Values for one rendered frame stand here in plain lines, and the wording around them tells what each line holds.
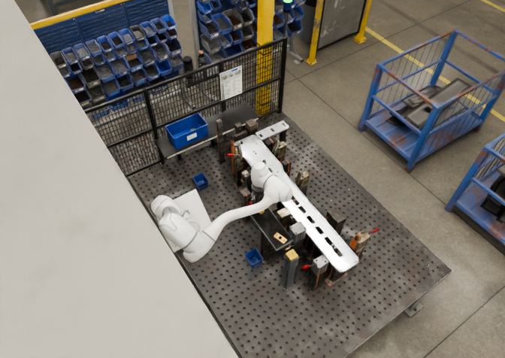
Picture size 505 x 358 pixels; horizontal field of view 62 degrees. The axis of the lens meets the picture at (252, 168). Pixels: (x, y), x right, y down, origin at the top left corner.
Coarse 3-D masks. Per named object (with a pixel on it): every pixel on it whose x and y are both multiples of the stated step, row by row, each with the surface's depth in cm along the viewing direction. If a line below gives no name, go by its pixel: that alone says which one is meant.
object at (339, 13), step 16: (320, 0) 508; (336, 0) 530; (352, 0) 550; (368, 0) 564; (320, 16) 527; (336, 16) 551; (352, 16) 572; (320, 32) 552; (336, 32) 574; (352, 32) 597; (320, 48) 574
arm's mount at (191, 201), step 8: (192, 192) 322; (176, 200) 317; (184, 200) 319; (192, 200) 321; (200, 200) 324; (184, 208) 319; (192, 208) 321; (200, 208) 324; (192, 216) 321; (200, 216) 323; (200, 224) 323; (208, 224) 326; (168, 240) 314; (176, 248) 316
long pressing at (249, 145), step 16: (240, 144) 347; (256, 144) 347; (256, 160) 336; (272, 160) 336; (288, 176) 326; (304, 208) 307; (304, 224) 298; (320, 224) 298; (320, 240) 290; (336, 240) 290; (336, 256) 282; (352, 256) 282
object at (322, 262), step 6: (318, 258) 275; (324, 258) 275; (312, 264) 278; (318, 264) 272; (324, 264) 272; (312, 270) 282; (318, 270) 273; (324, 270) 280; (312, 276) 289; (318, 276) 283; (306, 282) 302; (312, 282) 293; (318, 282) 292; (312, 288) 297; (318, 288) 299
